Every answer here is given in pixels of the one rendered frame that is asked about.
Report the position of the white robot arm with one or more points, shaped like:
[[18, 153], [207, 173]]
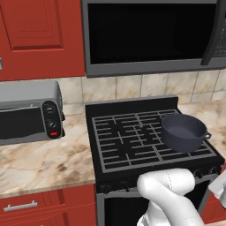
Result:
[[164, 183]]

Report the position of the black gas stove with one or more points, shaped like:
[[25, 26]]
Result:
[[123, 164]]

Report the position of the black stove knob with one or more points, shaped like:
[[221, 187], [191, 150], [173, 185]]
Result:
[[124, 185], [199, 173], [103, 188], [212, 170]]

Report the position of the black toaster oven knob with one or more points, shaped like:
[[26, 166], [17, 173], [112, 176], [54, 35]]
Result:
[[52, 124], [49, 109]]

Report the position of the dark grey cooking pot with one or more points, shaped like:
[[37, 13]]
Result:
[[182, 138]]

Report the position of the silver toaster oven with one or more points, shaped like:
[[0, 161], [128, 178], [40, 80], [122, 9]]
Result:
[[29, 94]]

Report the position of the grey black microwave oven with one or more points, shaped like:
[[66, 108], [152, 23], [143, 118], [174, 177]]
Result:
[[147, 32]]

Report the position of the toaster oven glass door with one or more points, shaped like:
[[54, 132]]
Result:
[[20, 123]]

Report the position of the red drawer front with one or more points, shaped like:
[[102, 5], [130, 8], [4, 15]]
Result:
[[64, 197]]

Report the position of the grey oven door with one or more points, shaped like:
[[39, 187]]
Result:
[[100, 212]]

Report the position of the red wall cupboard door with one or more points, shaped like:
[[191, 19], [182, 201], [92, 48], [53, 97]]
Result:
[[38, 35]]

